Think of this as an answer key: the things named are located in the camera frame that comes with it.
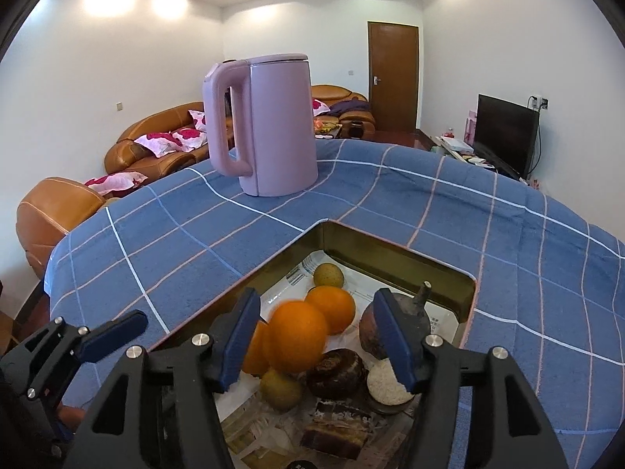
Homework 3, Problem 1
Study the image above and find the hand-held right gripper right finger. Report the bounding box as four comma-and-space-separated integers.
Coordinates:
373, 288, 570, 469

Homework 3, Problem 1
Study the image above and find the brown leather armchair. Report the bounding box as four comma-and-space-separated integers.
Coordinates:
16, 177, 118, 279

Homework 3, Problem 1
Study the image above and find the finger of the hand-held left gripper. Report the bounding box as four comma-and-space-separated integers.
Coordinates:
48, 310, 149, 363
22, 347, 86, 401

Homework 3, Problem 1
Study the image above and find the yellow green round fruit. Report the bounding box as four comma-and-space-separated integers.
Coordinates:
259, 369, 304, 412
312, 263, 345, 288

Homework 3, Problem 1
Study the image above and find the purple blanket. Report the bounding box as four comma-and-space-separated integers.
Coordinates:
329, 99, 371, 114

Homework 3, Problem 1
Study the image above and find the television stand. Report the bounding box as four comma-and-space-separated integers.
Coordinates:
430, 137, 528, 181

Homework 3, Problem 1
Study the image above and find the reddish brown stemmed fruit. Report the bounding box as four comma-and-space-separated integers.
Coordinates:
359, 282, 433, 362

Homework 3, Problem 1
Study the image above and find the black television cable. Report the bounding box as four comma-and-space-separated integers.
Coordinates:
527, 98, 544, 177

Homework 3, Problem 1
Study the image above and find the blue checkered tablecloth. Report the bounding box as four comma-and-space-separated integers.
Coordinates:
44, 138, 625, 469

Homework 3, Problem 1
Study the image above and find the brown wooden door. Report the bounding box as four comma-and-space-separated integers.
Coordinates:
367, 21, 421, 132

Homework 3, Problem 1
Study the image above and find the pink electric kettle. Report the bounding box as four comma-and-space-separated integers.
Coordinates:
202, 54, 319, 197

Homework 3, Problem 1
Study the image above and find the dark wrinkled passion fruit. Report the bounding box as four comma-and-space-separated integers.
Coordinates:
306, 348, 368, 400

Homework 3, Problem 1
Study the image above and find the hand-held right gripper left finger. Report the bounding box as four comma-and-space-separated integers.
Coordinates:
63, 287, 262, 469

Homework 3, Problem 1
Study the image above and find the carved brown leather sofa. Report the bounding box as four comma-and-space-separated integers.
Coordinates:
311, 84, 377, 138

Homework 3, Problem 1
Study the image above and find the brown snack packet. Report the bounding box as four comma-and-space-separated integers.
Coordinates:
300, 399, 374, 460

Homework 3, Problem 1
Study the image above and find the pink tin box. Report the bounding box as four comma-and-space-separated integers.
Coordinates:
146, 219, 482, 469

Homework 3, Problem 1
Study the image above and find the round sesame cake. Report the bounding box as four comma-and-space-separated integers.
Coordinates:
366, 358, 423, 414

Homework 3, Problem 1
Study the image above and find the black television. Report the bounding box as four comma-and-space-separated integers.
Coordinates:
473, 94, 540, 179

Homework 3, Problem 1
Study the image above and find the printed paper sheet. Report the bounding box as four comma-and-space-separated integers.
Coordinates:
217, 249, 462, 469

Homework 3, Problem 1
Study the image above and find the person's left hand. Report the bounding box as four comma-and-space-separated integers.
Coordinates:
59, 403, 91, 433

